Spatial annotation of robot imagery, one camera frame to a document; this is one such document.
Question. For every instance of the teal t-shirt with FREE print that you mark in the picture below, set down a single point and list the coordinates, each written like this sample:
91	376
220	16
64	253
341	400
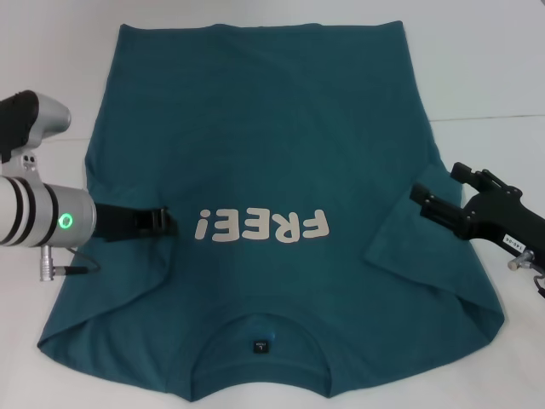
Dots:
264	140

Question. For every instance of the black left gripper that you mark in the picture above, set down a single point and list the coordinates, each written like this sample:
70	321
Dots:
117	221

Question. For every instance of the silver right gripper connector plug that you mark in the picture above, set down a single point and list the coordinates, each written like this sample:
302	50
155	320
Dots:
519	260

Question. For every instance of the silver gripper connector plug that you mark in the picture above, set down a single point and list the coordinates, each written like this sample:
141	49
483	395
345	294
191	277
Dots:
519	260
47	264

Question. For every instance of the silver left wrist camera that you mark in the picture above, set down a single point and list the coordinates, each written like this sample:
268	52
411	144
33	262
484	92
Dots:
30	119

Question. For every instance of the left wrist camera mount bracket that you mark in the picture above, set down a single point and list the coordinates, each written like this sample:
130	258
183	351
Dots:
23	164

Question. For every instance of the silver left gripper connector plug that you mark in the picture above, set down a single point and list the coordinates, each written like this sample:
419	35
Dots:
47	264

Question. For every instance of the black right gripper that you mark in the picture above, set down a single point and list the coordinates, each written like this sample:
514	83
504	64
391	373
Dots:
506	217

